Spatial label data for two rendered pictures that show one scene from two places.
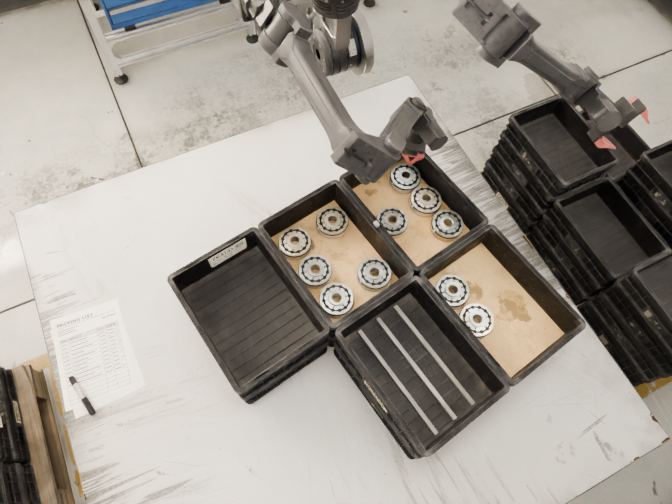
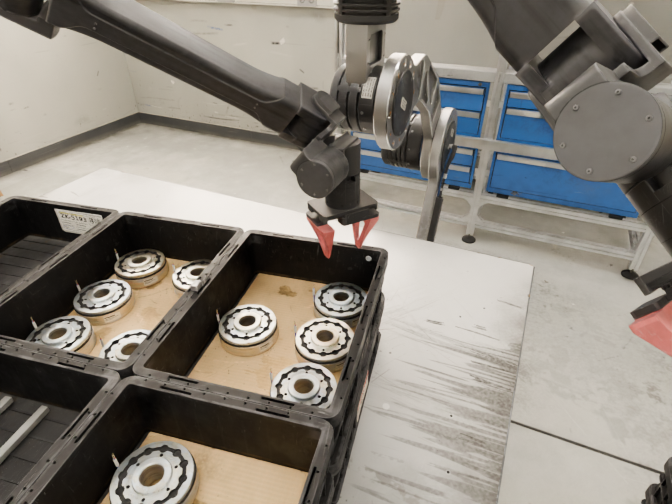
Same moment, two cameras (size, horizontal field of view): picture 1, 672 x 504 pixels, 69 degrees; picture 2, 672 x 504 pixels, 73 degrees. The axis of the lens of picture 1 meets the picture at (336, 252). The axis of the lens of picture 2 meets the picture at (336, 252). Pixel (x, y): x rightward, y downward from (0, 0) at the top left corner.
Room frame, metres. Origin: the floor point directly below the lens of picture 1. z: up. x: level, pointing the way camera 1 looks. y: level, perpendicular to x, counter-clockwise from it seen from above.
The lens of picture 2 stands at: (0.57, -0.75, 1.41)
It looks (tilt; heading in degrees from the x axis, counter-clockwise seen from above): 34 degrees down; 55
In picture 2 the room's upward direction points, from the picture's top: straight up
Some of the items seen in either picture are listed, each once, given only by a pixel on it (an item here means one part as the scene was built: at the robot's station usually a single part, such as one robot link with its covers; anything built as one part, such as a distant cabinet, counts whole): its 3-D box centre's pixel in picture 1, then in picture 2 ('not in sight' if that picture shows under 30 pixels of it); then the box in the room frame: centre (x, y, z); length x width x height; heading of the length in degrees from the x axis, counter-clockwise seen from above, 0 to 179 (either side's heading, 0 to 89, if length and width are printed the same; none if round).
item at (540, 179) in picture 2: not in sight; (573, 152); (2.68, 0.29, 0.60); 0.72 x 0.03 x 0.56; 121
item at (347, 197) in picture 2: (417, 132); (342, 191); (0.96, -0.21, 1.08); 0.10 x 0.07 x 0.07; 174
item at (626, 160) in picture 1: (597, 153); not in sight; (1.61, -1.27, 0.26); 0.40 x 0.30 x 0.23; 31
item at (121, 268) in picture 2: (294, 241); (140, 262); (0.67, 0.13, 0.86); 0.10 x 0.10 x 0.01
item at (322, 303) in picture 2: (405, 176); (341, 299); (0.95, -0.21, 0.86); 0.10 x 0.10 x 0.01
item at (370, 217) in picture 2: not in sight; (351, 226); (0.98, -0.21, 1.01); 0.07 x 0.07 x 0.09; 84
